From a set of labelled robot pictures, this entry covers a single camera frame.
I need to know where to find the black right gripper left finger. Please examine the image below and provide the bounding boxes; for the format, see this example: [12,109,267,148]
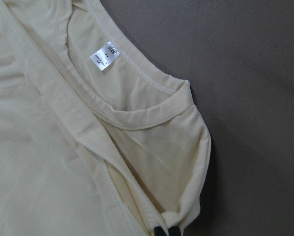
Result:
[153,218,168,236]

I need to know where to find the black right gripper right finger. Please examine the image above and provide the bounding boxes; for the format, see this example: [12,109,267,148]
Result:
[168,218,181,236]

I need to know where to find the beige long sleeve shirt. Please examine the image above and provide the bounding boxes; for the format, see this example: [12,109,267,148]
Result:
[0,0,211,236]

